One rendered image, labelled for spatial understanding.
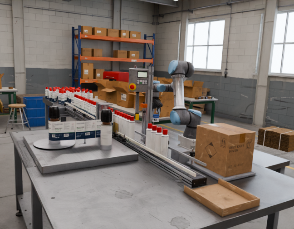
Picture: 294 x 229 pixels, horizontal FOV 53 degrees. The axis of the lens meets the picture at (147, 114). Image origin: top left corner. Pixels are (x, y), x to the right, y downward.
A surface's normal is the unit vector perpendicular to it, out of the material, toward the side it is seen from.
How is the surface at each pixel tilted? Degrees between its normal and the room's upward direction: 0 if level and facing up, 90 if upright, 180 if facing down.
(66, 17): 90
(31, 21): 90
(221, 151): 90
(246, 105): 90
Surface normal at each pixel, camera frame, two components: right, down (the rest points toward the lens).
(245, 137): 0.51, 0.18
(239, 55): -0.83, 0.07
